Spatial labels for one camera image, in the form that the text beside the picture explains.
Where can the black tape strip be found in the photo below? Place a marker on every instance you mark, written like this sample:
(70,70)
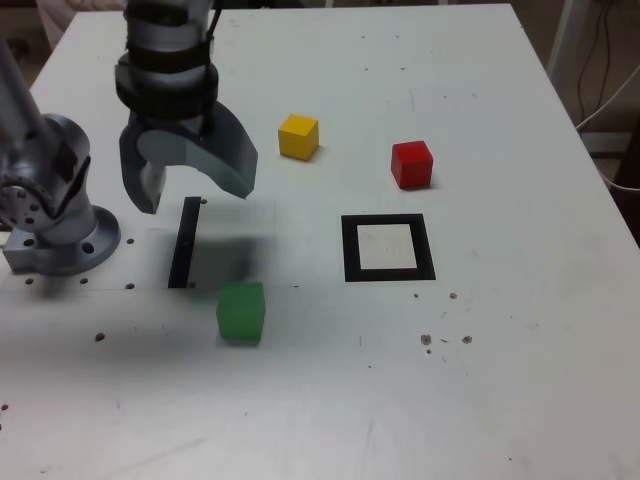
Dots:
(184,245)

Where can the yellow cube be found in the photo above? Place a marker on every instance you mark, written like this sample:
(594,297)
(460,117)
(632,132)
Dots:
(298,137)

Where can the black tape square outline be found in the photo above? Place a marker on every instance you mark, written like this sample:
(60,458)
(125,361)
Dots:
(350,250)

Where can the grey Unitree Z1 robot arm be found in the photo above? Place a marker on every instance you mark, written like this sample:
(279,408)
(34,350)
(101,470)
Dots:
(60,240)

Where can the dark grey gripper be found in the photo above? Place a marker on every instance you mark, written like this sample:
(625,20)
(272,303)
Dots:
(170,124)

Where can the red cube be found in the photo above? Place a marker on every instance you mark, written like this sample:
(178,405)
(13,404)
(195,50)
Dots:
(412,165)

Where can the green cube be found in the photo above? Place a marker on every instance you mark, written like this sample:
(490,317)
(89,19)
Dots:
(240,315)

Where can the white frame post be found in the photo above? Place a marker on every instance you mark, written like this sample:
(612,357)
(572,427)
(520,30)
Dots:
(560,40)

